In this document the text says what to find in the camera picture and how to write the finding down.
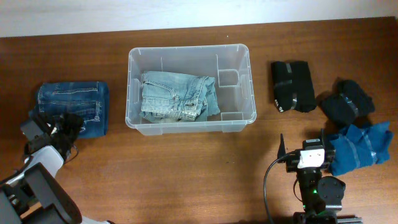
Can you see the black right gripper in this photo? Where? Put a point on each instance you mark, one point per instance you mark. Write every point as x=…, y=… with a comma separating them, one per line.
x=329, y=155

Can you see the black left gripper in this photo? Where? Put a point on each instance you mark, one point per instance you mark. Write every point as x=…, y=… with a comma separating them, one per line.
x=74, y=128

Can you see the dark blue jeans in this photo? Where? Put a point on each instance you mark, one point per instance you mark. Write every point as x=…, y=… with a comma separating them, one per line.
x=89, y=100

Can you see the teal blue garment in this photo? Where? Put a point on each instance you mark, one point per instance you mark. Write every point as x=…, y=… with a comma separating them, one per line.
x=356, y=147

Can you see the black garment with tape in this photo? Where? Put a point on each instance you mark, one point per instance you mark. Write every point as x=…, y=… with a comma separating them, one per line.
x=293, y=87

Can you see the light blue jeans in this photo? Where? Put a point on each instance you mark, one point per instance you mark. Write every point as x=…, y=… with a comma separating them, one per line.
x=175, y=97

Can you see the clear plastic storage bin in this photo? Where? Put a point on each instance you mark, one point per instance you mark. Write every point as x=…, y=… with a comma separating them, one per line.
x=228, y=64

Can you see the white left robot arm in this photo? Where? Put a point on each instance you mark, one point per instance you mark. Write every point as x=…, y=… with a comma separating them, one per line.
x=170, y=178

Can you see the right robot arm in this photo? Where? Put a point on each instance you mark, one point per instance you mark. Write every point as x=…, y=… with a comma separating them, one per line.
x=321, y=196

